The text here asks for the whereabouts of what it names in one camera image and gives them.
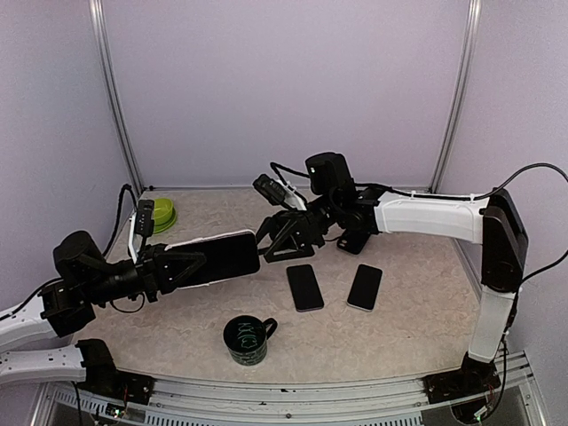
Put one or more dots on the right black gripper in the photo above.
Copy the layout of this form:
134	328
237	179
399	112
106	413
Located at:
303	220

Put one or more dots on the aluminium frame post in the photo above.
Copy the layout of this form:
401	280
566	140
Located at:
459	95
99	26

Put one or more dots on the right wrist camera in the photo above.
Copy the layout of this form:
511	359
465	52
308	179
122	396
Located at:
280	193

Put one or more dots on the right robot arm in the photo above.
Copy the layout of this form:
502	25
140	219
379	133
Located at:
490	220

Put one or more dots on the black mug green print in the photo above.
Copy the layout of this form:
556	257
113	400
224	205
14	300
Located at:
246	337

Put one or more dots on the silver edged black phone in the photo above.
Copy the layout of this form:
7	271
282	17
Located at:
365	287

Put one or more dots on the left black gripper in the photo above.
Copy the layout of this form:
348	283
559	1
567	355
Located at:
155	272

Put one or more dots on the right aluminium frame post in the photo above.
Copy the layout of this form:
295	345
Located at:
459	95

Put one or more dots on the large black phone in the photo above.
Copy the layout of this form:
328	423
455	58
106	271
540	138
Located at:
228	256

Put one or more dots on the purple edged black phone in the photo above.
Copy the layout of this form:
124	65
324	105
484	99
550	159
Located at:
304	288

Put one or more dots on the green plastic plate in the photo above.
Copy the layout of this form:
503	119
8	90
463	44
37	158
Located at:
167	223

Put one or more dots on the front aluminium rail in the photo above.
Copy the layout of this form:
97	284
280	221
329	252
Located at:
392	401

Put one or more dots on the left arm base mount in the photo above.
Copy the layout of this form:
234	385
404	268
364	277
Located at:
113	384

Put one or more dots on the left aluminium frame post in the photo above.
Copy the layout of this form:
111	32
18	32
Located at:
99	26

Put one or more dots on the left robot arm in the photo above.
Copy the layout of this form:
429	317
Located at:
65	305

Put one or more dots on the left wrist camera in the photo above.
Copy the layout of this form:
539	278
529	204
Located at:
141	228

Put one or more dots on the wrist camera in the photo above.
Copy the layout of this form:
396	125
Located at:
280	193
141	228

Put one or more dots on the black phone case right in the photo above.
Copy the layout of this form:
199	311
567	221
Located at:
352	242

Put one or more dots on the green plastic bowl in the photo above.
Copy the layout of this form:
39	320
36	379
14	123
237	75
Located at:
163	211

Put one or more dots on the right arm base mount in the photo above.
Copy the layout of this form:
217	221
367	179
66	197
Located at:
461	383

